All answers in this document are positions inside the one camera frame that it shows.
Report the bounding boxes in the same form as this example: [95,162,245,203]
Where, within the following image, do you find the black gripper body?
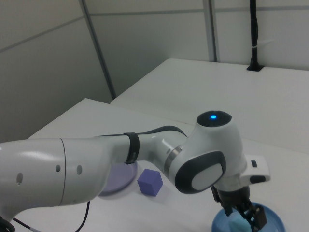
[211,185,253,210]

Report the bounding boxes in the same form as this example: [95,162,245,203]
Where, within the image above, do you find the cyan cube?
[228,212,252,232]

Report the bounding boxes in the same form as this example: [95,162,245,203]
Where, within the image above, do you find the purple cube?
[137,168,164,197]

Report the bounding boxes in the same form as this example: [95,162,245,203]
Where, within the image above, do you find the blue plate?
[211,202,286,232]

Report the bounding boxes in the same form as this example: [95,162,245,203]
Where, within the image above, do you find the purple plate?
[98,162,139,197]

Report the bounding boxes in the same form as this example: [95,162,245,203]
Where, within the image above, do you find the white desk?
[110,58,309,155]

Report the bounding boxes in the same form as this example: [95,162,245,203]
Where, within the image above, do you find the black pole with base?
[246,0,264,72]

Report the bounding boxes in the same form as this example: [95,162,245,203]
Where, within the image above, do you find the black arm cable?
[96,125,189,140]

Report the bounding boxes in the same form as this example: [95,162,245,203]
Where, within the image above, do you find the black cable strap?
[124,131,140,165]

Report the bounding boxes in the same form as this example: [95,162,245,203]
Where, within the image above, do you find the thin black cable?
[0,200,91,232]

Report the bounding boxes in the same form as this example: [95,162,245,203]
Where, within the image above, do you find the white cable tie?
[251,39,276,49]

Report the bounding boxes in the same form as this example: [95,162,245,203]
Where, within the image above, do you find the white upright partition post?
[202,0,221,62]

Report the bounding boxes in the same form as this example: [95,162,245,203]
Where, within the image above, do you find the grey slanted partition post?
[80,0,117,100]

